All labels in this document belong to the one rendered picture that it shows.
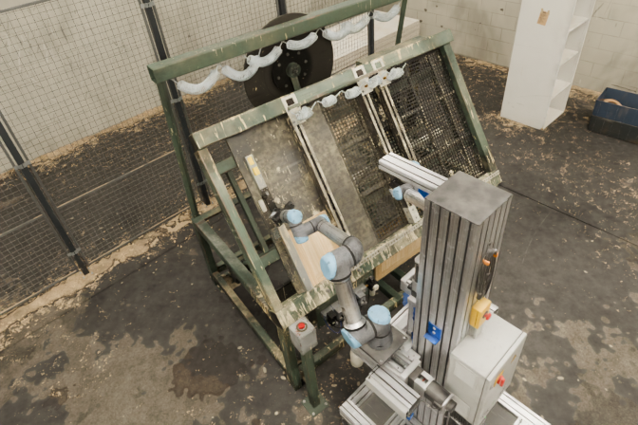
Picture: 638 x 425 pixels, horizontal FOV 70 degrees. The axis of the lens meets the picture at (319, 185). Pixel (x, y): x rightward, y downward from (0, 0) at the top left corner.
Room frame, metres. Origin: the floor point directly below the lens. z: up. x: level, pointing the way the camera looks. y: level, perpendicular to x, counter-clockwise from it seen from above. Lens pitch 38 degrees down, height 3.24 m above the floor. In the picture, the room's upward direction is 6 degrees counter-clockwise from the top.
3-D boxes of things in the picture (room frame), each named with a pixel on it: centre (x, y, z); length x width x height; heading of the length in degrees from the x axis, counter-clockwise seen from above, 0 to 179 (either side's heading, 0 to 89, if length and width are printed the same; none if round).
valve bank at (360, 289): (1.91, -0.14, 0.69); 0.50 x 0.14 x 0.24; 124
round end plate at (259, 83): (3.19, 0.11, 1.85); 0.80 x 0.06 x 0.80; 124
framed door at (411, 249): (2.71, -0.76, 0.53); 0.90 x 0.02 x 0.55; 124
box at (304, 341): (1.61, 0.19, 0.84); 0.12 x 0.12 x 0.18; 34
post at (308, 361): (1.61, 0.19, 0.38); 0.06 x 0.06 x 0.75; 34
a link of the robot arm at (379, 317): (1.41, -0.24, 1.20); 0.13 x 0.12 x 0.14; 119
